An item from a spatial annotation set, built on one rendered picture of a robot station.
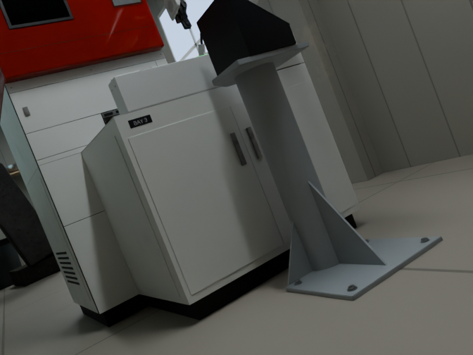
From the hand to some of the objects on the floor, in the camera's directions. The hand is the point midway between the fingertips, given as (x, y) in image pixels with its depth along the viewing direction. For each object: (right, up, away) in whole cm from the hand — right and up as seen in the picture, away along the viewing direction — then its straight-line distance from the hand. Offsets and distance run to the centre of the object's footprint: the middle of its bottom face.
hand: (186, 24), depth 188 cm
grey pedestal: (+62, -97, -23) cm, 117 cm away
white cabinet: (+30, -107, +27) cm, 115 cm away
